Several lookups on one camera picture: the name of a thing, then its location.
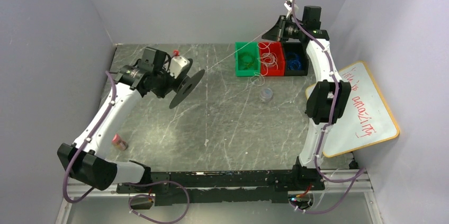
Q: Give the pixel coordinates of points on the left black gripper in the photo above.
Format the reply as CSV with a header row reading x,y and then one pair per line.
x,y
168,84

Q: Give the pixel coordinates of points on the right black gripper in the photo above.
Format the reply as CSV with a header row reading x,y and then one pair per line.
x,y
278,30

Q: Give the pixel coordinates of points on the black cable spool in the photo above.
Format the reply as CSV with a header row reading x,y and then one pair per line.
x,y
188,84

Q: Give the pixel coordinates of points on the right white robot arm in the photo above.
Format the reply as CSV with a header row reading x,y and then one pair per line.
x,y
328,99

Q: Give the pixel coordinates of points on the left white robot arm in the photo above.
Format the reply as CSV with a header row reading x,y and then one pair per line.
x,y
85,160

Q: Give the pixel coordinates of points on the red plastic bin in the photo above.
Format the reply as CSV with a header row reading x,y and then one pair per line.
x,y
271,59

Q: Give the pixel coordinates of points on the black plastic bin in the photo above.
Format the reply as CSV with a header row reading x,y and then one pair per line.
x,y
296,60

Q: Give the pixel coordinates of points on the green plastic bin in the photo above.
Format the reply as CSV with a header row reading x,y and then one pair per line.
x,y
247,63

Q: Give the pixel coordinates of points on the clear round plastic container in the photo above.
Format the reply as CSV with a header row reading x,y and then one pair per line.
x,y
266,94

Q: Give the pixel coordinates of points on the pink capped small bottle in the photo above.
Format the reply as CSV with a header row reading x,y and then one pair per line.
x,y
119,143

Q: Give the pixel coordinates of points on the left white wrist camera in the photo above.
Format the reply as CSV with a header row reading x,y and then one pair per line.
x,y
178,64

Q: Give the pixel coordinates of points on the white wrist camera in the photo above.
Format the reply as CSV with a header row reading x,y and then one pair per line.
x,y
292,5
178,64

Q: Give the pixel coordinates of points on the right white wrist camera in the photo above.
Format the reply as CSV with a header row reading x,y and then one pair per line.
x,y
292,5

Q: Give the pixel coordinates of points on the whiteboard with wooden frame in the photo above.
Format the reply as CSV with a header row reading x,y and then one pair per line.
x,y
367,119

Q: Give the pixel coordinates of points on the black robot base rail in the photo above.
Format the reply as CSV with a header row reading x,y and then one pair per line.
x,y
275,186

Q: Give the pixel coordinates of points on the aluminium extrusion frame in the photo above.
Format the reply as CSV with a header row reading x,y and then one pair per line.
x,y
335,181

